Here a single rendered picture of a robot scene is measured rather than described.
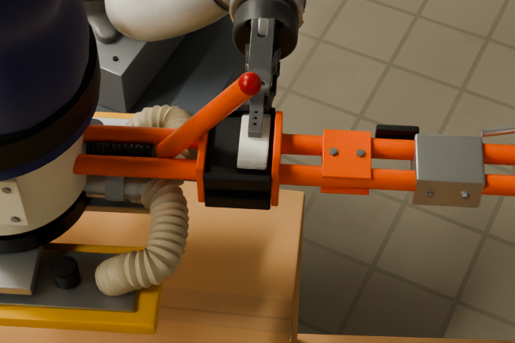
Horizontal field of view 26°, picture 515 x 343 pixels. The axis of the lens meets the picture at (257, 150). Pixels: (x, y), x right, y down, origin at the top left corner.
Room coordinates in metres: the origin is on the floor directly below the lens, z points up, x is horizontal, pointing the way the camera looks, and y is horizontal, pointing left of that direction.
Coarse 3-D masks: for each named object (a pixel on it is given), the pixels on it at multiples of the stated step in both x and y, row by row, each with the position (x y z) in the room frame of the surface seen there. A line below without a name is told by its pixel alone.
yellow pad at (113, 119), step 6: (96, 114) 0.87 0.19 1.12; (102, 114) 0.87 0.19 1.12; (108, 114) 0.87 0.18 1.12; (114, 114) 0.87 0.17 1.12; (120, 114) 0.87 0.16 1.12; (126, 114) 0.87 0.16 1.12; (132, 114) 0.87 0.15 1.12; (96, 120) 0.83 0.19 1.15; (102, 120) 0.85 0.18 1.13; (108, 120) 0.85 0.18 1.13; (114, 120) 0.85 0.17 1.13; (120, 120) 0.85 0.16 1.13; (126, 120) 0.85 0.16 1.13; (156, 156) 0.80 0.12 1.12
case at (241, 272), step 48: (192, 192) 0.88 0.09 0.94; (288, 192) 0.88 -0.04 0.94; (96, 240) 0.80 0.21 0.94; (144, 240) 0.80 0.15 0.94; (192, 240) 0.80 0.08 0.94; (240, 240) 0.80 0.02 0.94; (288, 240) 0.80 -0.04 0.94; (192, 288) 0.73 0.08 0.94; (240, 288) 0.73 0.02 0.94; (288, 288) 0.73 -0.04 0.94; (0, 336) 0.66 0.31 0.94; (48, 336) 0.66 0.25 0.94; (96, 336) 0.66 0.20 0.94; (144, 336) 0.66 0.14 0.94; (192, 336) 0.66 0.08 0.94; (240, 336) 0.66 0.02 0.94; (288, 336) 0.67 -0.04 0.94
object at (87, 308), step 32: (64, 256) 0.65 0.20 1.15; (96, 256) 0.66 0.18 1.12; (64, 288) 0.62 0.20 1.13; (96, 288) 0.62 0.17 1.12; (160, 288) 0.63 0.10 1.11; (0, 320) 0.59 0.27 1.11; (32, 320) 0.59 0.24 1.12; (64, 320) 0.59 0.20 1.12; (96, 320) 0.59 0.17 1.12; (128, 320) 0.59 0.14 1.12
